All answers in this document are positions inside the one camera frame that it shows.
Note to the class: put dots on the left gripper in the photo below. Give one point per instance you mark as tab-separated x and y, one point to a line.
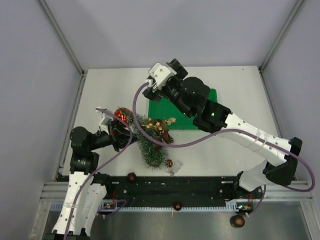
119	136

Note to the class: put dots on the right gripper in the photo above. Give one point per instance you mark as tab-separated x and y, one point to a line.
154	93

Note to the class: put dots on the green plastic tray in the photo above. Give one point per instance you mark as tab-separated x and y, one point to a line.
164	109

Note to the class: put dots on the large red glitter bauble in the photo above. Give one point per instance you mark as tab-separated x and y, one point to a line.
125	115

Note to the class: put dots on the brown ribbon pine cone decoration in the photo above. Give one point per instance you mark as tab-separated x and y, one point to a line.
160	128

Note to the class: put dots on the large brown matte bauble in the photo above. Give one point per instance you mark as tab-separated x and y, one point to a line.
131	177

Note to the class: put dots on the small green christmas tree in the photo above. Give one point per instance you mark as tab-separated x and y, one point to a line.
153	155

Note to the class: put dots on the frosted pine cone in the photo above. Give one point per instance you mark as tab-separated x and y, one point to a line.
169	163

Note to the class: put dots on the clear battery box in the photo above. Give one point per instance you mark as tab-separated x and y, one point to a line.
175	168

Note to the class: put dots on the small brown shiny bauble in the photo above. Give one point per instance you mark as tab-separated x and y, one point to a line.
177	206

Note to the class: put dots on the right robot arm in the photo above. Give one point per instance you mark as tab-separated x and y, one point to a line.
191	97

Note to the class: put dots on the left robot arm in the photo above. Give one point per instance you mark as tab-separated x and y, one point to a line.
86	185

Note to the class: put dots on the gold ribbed ornament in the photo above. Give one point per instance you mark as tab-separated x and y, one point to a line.
170	121

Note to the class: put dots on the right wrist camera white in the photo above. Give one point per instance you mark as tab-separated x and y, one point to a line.
158	75

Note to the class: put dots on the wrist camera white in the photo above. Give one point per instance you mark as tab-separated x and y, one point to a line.
106	120
158	75

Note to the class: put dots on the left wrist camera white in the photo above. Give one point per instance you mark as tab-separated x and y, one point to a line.
106	120

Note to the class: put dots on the white cable duct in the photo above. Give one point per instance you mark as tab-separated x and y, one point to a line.
229	206

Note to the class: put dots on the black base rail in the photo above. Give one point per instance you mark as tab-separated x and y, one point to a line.
163	191

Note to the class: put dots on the right aluminium frame post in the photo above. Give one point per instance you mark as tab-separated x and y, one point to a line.
298	6

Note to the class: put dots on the aluminium frame post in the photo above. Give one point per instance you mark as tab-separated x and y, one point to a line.
298	6
60	35

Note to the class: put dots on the left aluminium frame post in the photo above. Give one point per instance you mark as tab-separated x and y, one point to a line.
60	35

